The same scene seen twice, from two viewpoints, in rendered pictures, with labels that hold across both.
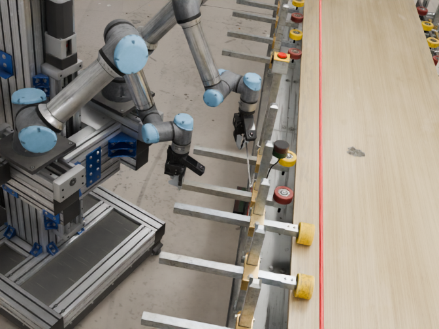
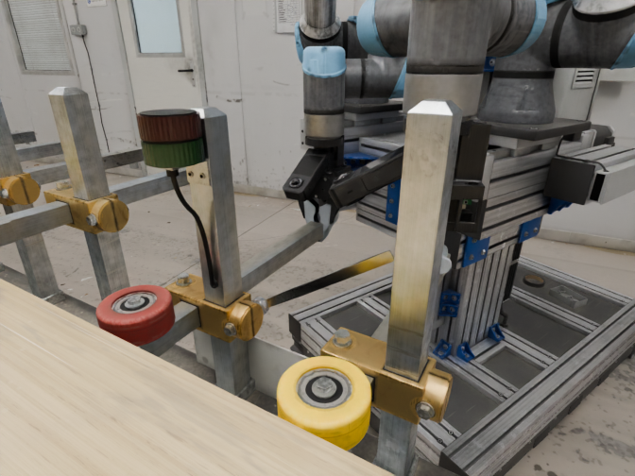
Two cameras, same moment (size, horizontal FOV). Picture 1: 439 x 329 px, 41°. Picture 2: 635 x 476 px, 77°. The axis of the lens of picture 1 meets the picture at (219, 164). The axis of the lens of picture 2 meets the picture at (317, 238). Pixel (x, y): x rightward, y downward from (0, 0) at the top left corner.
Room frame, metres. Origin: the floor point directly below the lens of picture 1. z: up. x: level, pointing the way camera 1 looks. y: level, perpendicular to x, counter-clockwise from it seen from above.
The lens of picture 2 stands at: (2.16, -0.52, 1.16)
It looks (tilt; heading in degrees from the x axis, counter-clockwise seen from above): 24 degrees down; 118
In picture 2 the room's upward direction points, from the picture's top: straight up
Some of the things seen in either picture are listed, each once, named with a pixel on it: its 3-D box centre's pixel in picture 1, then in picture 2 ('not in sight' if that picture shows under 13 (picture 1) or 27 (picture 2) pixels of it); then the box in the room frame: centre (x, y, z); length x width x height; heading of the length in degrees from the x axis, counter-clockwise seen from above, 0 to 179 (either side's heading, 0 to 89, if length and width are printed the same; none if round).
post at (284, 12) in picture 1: (277, 43); not in sight; (3.09, -0.21, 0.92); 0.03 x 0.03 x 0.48; 88
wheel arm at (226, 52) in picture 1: (258, 59); not in sight; (3.05, -0.12, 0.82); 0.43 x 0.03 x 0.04; 88
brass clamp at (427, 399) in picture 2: (262, 160); (384, 375); (2.07, -0.19, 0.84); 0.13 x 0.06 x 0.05; 178
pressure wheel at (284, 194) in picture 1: (281, 201); (143, 339); (1.80, -0.28, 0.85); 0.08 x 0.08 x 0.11
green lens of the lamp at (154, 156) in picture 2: (279, 151); (174, 149); (1.84, -0.23, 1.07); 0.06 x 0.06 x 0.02
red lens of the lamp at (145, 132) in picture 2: (281, 147); (170, 125); (1.84, -0.23, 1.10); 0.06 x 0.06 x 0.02
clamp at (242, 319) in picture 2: (258, 196); (212, 309); (1.82, -0.18, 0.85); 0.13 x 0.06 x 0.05; 178
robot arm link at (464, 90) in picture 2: (247, 104); (439, 97); (2.07, -0.07, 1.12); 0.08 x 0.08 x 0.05
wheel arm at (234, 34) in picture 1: (261, 39); not in sight; (3.30, -0.13, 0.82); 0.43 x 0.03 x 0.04; 88
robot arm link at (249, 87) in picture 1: (250, 87); (453, 10); (2.07, -0.07, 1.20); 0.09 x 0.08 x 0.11; 72
